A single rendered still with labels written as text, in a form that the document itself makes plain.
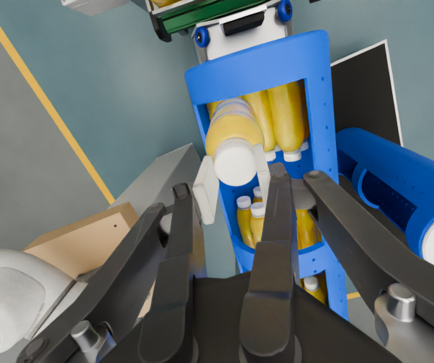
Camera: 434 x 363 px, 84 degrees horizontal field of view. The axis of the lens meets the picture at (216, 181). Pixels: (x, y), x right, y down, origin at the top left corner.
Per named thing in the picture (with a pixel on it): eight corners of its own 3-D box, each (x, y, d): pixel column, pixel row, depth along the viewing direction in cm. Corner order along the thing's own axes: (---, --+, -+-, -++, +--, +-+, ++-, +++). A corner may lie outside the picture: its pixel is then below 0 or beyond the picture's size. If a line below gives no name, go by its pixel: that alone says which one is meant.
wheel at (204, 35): (204, 45, 58) (211, 44, 59) (199, 24, 57) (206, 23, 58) (196, 50, 62) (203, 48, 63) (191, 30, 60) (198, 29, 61)
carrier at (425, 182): (350, 117, 141) (314, 154, 152) (496, 173, 61) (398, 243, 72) (383, 146, 146) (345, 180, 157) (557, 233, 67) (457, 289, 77)
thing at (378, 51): (339, 260, 201) (346, 274, 187) (283, 81, 150) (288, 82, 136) (407, 243, 189) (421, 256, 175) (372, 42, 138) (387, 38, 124)
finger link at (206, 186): (214, 224, 17) (204, 225, 17) (219, 183, 23) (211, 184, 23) (202, 185, 16) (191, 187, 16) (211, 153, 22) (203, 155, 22)
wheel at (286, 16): (278, 23, 56) (286, 20, 55) (275, 1, 55) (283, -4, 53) (287, 22, 59) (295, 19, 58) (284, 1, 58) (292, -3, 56)
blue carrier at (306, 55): (255, 305, 96) (267, 390, 70) (191, 73, 64) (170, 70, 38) (328, 294, 93) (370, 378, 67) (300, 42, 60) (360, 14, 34)
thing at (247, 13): (224, 39, 63) (221, 32, 51) (222, 29, 62) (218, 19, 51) (263, 27, 61) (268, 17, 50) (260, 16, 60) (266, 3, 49)
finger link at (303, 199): (273, 194, 14) (329, 184, 13) (265, 163, 18) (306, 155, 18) (278, 217, 14) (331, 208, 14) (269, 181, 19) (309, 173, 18)
